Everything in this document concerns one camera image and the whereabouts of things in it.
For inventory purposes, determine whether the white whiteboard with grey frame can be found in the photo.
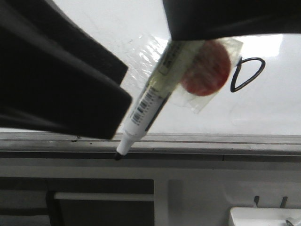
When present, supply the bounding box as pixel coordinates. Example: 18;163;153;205
0;0;301;163

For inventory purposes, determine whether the red round magnet with tape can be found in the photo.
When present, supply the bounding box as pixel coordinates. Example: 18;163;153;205
170;38;243;113

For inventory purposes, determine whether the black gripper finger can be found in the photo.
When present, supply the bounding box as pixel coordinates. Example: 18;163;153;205
163;0;301;40
0;0;132;139

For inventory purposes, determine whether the white whiteboard marker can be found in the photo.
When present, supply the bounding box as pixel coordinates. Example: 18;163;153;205
114;40;205;161

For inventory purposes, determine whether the white marker tray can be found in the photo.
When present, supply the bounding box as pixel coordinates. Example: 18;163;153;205
228;207;301;226

